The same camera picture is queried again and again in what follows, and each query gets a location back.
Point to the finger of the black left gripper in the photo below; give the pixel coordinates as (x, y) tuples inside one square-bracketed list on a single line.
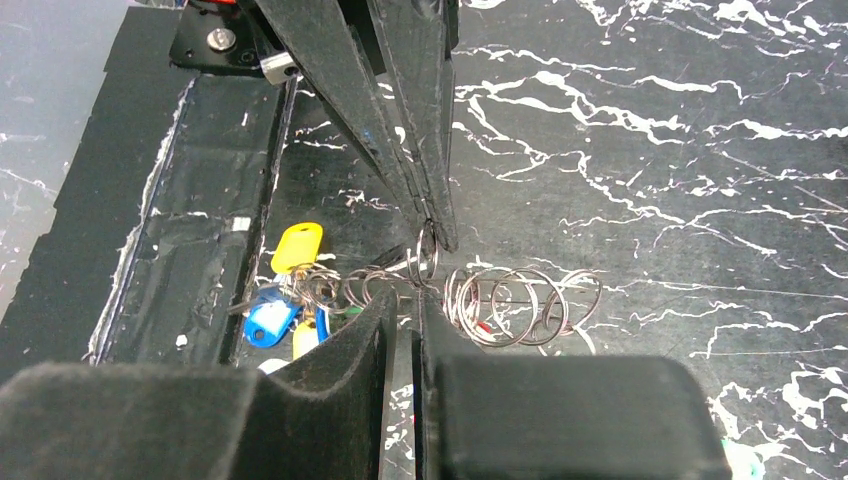
[(330, 56), (416, 39)]

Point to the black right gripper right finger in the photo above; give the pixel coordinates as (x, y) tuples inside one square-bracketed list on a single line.
[(482, 415)]

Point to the blue key tag front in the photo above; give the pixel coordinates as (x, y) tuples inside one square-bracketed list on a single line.
[(267, 323)]

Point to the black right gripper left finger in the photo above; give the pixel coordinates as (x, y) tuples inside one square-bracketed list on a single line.
[(320, 417)]

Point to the yellow key tag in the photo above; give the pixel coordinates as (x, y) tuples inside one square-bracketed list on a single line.
[(299, 244)]

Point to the cluster of tagged keys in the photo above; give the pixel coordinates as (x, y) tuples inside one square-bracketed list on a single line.
[(489, 306)]

